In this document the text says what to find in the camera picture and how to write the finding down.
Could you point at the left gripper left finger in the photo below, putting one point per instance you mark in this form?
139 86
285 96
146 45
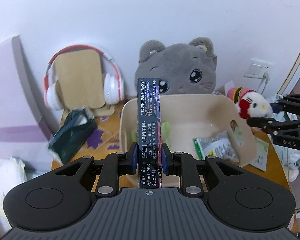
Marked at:
113 167

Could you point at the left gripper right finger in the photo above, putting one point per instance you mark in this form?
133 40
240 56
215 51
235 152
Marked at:
182 165

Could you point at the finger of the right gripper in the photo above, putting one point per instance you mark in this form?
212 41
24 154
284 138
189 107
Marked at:
289 104
270 125

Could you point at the dark card pack box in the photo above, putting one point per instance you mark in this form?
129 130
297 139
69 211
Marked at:
149 133

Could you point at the light blue clothing pile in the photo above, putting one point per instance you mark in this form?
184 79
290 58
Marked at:
288 157

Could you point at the burger hat plush toy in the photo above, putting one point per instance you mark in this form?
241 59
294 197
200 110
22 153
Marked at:
249 103

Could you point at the white green paper card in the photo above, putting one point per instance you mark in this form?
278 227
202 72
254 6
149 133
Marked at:
260 162

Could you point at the beige plastic storage basket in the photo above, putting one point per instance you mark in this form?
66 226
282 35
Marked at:
205 116

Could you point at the silver green snack bag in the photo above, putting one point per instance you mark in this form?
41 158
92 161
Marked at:
219 146

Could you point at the dark green tissue pack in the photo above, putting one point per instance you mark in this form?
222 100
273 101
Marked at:
76 129

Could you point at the red white headphones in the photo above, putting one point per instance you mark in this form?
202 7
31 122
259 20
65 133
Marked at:
113 83

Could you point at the grey cat plush toy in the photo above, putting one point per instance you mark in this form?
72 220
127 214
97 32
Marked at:
180 68

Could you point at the wooden headphone stand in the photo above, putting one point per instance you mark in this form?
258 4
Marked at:
80 81

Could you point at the white wall socket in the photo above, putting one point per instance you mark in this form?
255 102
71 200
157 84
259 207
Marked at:
257 69

